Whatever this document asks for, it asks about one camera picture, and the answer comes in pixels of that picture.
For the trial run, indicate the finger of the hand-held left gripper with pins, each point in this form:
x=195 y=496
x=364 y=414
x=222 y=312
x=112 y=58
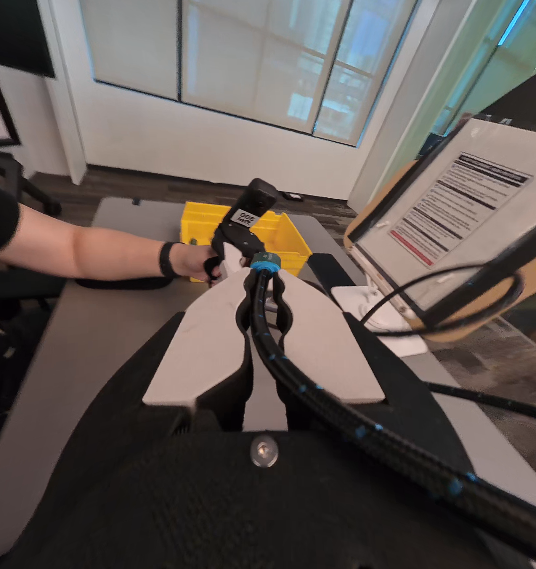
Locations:
x=230 y=264

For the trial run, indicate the printed instruction sheet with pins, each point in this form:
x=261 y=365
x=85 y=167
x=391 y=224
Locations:
x=459 y=209

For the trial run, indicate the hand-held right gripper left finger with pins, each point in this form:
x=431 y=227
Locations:
x=197 y=351

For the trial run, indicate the person's left hand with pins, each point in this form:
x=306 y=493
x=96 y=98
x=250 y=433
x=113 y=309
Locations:
x=192 y=262

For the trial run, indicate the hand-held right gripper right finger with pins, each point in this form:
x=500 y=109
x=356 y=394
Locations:
x=334 y=351

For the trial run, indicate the black wristband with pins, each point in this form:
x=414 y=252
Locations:
x=166 y=260

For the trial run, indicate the black wall screen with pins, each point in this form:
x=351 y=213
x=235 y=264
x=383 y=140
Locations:
x=15 y=35

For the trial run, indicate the large window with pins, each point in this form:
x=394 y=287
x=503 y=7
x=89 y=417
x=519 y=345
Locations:
x=250 y=57

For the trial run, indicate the white display with black frame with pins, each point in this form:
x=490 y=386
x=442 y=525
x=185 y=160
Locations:
x=485 y=142

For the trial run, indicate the person's left forearm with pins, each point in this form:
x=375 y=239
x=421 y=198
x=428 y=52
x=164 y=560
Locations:
x=94 y=253

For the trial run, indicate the yellow plastic bin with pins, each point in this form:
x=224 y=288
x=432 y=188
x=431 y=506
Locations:
x=285 y=242

